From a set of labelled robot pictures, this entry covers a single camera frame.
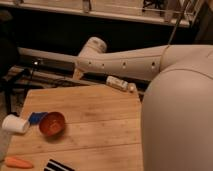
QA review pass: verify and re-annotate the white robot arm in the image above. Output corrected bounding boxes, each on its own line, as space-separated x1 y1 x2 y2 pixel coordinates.
74 37 213 171

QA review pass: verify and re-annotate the white bottle lying down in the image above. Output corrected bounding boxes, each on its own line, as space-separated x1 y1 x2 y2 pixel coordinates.
106 76 136 92

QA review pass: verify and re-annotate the orange bowl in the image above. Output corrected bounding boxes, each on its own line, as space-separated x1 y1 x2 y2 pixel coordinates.
39 112 65 136

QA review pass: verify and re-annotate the wooden shelf ledge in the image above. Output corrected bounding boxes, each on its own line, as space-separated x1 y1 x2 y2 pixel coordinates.
0 0 180 26

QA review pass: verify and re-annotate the blue cup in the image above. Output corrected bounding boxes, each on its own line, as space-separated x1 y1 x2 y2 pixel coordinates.
28 112 46 125

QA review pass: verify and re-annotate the black office chair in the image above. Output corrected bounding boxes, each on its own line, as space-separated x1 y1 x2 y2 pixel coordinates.
0 10 29 114

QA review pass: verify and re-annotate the black white striped object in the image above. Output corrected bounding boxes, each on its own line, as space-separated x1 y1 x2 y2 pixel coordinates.
44 159 75 171

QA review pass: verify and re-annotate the white cup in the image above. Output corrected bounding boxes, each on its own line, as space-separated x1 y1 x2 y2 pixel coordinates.
2 115 30 134

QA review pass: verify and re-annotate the metal pole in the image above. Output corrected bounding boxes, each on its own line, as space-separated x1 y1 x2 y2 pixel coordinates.
168 0 190 45

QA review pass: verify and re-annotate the orange carrot toy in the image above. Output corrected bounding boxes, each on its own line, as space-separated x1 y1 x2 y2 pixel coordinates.
4 157 33 169

